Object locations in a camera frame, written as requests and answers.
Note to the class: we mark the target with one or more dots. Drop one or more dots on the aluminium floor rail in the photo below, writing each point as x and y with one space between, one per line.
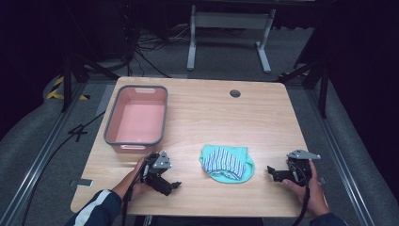
37 160
338 157

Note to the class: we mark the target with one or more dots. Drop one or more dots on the white metal stand frame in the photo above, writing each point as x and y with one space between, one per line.
230 20

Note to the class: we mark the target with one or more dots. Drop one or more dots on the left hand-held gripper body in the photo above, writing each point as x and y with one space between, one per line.
160 163

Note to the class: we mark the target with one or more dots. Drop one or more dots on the person's left hand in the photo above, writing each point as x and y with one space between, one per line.
131 183

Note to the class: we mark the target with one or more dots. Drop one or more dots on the person's right hand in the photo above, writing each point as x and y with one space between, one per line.
313 194

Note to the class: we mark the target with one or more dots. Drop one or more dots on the teal and striped garment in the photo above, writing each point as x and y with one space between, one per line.
226 163

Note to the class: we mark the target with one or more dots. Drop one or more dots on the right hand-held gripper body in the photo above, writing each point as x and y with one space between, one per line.
299 166

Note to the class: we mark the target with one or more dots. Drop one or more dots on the pink basin with grey rim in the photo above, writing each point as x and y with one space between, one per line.
139 121

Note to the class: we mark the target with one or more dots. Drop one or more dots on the silver tape piece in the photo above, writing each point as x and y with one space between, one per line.
82 182

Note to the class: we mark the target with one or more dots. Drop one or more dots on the black tripod stand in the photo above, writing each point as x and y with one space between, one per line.
323 84
67 81

